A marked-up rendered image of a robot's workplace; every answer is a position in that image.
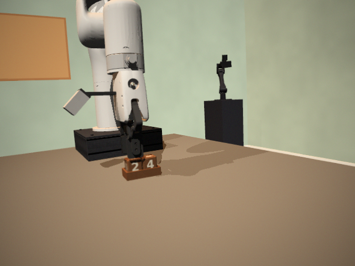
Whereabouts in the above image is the orange number cube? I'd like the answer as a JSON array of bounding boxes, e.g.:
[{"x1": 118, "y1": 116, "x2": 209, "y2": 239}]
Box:
[
  {"x1": 140, "y1": 154, "x2": 157, "y2": 170},
  {"x1": 124, "y1": 157, "x2": 143, "y2": 172}
]

